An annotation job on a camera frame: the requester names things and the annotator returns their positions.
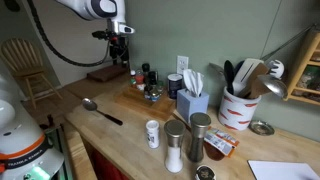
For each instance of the wooden spatula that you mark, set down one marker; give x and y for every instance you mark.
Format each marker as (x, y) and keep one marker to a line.
(258, 85)

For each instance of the glass salt grinder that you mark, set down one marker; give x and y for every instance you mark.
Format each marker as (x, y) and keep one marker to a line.
(174, 156)

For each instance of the wooden wall shelf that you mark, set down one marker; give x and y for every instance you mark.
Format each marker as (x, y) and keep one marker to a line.
(300, 66)

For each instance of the white wall outlet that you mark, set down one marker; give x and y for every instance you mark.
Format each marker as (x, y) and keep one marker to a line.
(182, 64)

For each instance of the green lid spice bottle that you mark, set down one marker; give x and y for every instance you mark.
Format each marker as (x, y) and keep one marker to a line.
(160, 86)

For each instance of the red spice bottle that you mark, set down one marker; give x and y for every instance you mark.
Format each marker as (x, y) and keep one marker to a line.
(139, 78)

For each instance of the dark wooden board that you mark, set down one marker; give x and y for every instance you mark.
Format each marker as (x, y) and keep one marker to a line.
(106, 73)

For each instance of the grey metal rod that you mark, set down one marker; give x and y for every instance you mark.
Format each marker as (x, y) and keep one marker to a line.
(290, 41)

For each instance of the wooden divided tray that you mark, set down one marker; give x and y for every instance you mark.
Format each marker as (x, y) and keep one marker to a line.
(160, 108)

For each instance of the small white cap bottle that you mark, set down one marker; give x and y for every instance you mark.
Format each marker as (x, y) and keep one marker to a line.
(133, 77)

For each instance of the orange white packet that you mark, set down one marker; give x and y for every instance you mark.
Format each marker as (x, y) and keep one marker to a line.
(220, 141)

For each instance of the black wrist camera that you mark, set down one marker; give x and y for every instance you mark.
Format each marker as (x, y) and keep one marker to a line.
(100, 34)

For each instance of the black plastic spoon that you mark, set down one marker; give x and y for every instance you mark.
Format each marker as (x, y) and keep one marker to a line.
(229, 75)

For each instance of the round metal lid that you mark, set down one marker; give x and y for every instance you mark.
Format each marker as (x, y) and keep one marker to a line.
(262, 128)

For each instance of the blue tissue box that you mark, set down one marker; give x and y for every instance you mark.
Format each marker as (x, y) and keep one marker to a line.
(191, 106)

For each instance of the wooden chair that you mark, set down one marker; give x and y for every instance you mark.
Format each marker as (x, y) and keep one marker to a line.
(20, 56)

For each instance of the grey metal utensil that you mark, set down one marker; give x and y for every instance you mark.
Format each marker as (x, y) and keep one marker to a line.
(216, 67)

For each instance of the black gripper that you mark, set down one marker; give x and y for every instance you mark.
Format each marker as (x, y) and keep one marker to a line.
(118, 45)

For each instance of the metal robot stand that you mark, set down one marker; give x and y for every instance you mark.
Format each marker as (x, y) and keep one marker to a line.
(60, 150)

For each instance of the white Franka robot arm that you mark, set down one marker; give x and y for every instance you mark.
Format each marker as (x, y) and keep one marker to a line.
(83, 8)

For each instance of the glass pepper grinder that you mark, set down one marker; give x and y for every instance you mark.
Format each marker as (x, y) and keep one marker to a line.
(197, 146)

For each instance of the white slotted spoon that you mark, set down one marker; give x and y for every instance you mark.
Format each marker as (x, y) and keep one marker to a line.
(277, 68)

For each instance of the dark canister white lid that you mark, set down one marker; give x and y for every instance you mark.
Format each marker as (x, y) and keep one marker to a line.
(174, 86)

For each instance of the tall black cap bottle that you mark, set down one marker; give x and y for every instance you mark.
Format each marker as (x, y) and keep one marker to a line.
(145, 68)

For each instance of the white tissue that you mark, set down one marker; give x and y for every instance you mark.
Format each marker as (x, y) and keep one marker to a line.
(193, 81)

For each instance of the metal ladle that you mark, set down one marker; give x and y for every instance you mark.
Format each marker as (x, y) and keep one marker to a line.
(273, 85)

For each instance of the dark spice bottle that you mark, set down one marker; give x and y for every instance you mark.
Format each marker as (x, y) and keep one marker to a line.
(152, 80)

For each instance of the white crock orange pattern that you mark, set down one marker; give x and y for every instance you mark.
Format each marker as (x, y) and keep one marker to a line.
(236, 111)

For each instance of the white paper sheet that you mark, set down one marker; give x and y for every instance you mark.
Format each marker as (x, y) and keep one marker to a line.
(280, 171)

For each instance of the white slotted spatula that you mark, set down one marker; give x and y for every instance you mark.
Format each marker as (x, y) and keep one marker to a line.
(245, 75)

